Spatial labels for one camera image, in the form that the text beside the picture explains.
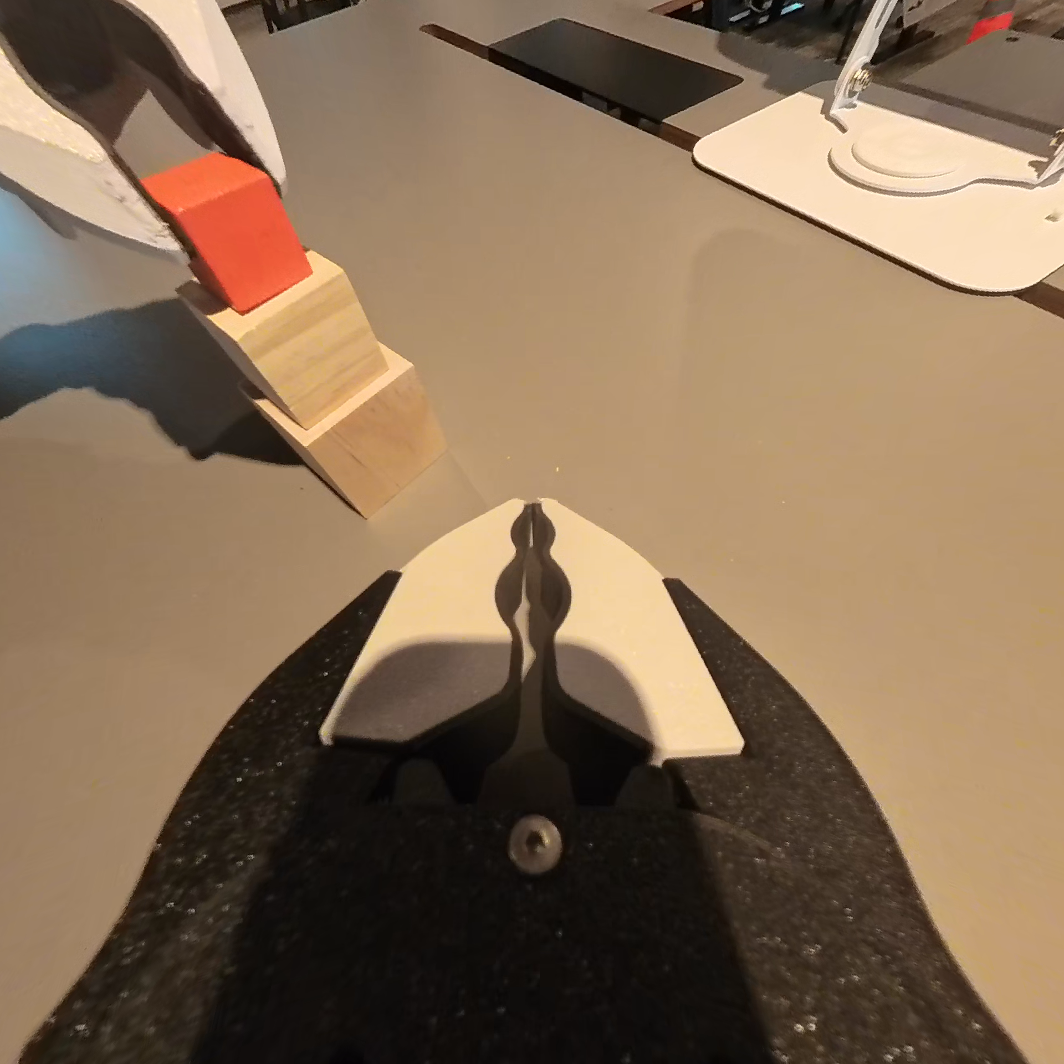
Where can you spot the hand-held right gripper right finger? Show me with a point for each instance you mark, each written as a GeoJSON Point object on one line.
{"type": "Point", "coordinates": [640, 615]}

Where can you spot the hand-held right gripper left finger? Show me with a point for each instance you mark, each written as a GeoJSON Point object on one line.
{"type": "Point", "coordinates": [440, 598]}

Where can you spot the medium light wooden cube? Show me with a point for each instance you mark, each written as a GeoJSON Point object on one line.
{"type": "Point", "coordinates": [316, 349]}

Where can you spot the large tan wooden cube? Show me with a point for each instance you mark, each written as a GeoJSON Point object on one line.
{"type": "Point", "coordinates": [382, 449]}

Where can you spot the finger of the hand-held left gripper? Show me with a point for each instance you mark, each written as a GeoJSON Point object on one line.
{"type": "Point", "coordinates": [58, 166]}
{"type": "Point", "coordinates": [241, 100]}

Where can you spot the red wooden cube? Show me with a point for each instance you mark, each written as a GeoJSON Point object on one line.
{"type": "Point", "coordinates": [241, 233]}

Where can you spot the white document holder stand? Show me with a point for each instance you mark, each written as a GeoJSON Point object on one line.
{"type": "Point", "coordinates": [898, 216]}

